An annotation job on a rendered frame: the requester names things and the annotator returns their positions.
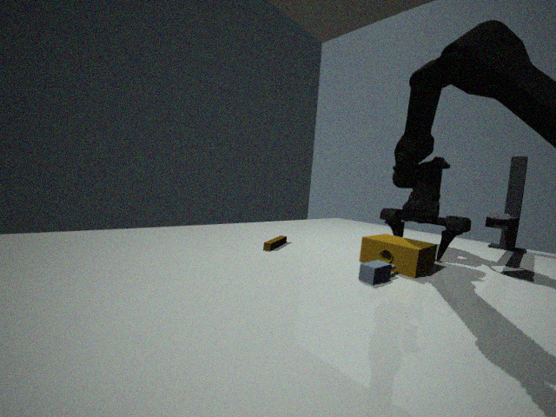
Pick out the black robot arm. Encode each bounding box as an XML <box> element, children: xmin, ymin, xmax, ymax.
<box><xmin>393</xmin><ymin>19</ymin><xmax>556</xmax><ymax>223</ymax></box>

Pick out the brown rectangular bar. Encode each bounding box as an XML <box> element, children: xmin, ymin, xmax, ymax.
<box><xmin>263</xmin><ymin>235</ymin><xmax>287</xmax><ymax>251</ymax></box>

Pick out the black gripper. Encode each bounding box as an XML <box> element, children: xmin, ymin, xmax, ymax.
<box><xmin>381</xmin><ymin>188</ymin><xmax>472</xmax><ymax>261</ymax></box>

